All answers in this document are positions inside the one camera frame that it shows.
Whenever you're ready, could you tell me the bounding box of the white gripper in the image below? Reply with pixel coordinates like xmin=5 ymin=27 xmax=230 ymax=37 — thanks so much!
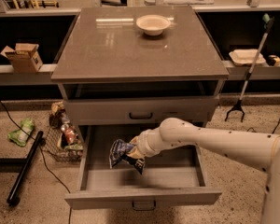
xmin=126 ymin=130 xmax=165 ymax=159

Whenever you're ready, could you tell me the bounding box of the blue chip bag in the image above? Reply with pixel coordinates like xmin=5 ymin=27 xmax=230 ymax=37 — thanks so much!
xmin=109 ymin=139 xmax=146 ymax=175

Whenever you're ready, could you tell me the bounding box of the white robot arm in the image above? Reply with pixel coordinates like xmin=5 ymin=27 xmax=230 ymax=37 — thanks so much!
xmin=128 ymin=118 xmax=280 ymax=224

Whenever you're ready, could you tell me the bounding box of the closed grey upper drawer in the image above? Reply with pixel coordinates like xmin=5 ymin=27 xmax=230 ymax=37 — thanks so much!
xmin=63 ymin=97 xmax=218 ymax=125

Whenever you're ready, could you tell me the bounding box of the open grey middle drawer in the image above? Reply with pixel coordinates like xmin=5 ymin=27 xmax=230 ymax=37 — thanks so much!
xmin=65 ymin=125 xmax=221 ymax=211

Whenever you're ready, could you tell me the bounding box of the grey drawer cabinet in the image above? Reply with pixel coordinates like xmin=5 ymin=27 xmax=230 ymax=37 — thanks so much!
xmin=50 ymin=6 xmax=230 ymax=211

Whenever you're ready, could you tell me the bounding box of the green snack bag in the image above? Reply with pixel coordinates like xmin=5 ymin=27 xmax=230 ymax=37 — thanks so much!
xmin=7 ymin=118 xmax=35 ymax=147

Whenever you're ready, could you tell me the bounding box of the white paper bowl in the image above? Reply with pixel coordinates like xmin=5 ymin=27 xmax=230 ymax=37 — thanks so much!
xmin=136 ymin=15 xmax=171 ymax=36

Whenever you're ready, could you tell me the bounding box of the black metal stand leg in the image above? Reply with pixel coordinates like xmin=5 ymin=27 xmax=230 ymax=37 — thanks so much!
xmin=7 ymin=131 xmax=43 ymax=206

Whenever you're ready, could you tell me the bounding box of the white takeout container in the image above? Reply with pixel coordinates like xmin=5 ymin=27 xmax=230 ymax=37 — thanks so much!
xmin=229 ymin=49 xmax=257 ymax=66

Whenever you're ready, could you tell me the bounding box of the brown cardboard box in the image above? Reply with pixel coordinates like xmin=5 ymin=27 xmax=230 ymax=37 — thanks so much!
xmin=0 ymin=43 xmax=43 ymax=73

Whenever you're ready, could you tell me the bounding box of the yellow tape measure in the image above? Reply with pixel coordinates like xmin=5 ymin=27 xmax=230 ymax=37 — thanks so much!
xmin=266 ymin=55 xmax=280 ymax=66

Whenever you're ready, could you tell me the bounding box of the reacher grabber tool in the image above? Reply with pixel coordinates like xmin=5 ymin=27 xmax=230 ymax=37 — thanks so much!
xmin=225 ymin=13 xmax=274 ymax=121

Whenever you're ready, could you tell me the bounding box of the wire basket with snacks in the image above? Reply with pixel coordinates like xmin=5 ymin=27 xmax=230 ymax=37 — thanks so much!
xmin=45 ymin=101 xmax=83 ymax=162

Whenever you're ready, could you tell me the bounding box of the black floor cable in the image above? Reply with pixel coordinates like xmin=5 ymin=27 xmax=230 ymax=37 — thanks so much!
xmin=0 ymin=82 xmax=73 ymax=224

